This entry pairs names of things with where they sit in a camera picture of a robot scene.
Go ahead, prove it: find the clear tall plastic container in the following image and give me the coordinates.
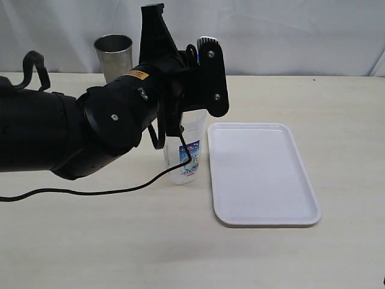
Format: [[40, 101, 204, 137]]
[[164, 110, 208, 185]]

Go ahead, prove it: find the white rectangular plastic tray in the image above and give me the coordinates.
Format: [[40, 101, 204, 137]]
[[208, 122, 322, 228]]

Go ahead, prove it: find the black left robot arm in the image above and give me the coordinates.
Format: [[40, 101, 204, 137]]
[[1, 37, 229, 180]]

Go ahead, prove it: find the stainless steel tumbler cup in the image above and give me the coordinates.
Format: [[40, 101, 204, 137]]
[[93, 34, 134, 83]]

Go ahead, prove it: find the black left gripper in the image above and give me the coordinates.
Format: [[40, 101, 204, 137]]
[[158, 36, 229, 135]]

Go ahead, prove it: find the black cable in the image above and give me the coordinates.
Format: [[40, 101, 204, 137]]
[[0, 43, 199, 202]]

